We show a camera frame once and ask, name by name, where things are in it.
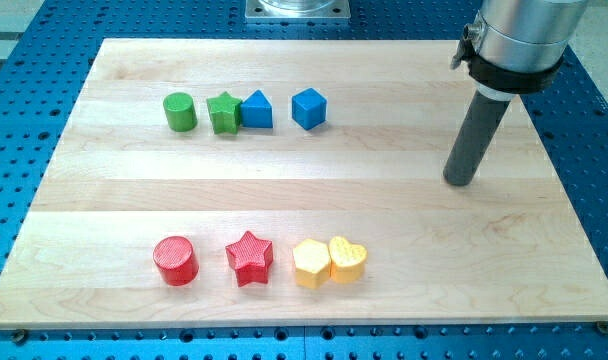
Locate red wooden cylinder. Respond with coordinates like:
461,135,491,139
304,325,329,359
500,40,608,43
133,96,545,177
153,236,199,286

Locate blue wooden triangle block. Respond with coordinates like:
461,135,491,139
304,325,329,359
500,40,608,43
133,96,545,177
240,90,273,128

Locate blue perforated metal table plate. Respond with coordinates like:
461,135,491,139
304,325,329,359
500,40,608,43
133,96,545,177
0,0,608,359

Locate yellow wooden hexagon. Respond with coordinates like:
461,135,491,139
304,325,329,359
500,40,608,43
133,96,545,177
292,239,331,289

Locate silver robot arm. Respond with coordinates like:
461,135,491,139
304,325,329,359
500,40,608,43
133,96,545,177
450,0,588,102

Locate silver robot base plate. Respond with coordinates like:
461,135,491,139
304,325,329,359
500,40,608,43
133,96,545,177
245,0,351,21

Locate blue wooden cube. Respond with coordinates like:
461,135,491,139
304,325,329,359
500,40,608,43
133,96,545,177
291,88,327,130

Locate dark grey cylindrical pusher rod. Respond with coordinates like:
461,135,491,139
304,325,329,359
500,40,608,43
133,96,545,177
443,90,510,186

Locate light wooden board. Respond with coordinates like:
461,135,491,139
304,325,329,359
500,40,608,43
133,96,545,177
0,39,608,329

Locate green wooden star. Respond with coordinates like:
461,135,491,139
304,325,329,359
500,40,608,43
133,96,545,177
206,92,242,134

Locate green wooden cylinder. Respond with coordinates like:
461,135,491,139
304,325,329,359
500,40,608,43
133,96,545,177
163,92,198,132

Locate red wooden star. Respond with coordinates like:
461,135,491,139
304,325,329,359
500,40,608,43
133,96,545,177
225,231,273,287

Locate yellow wooden heart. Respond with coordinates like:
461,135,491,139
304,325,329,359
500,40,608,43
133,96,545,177
328,236,368,284

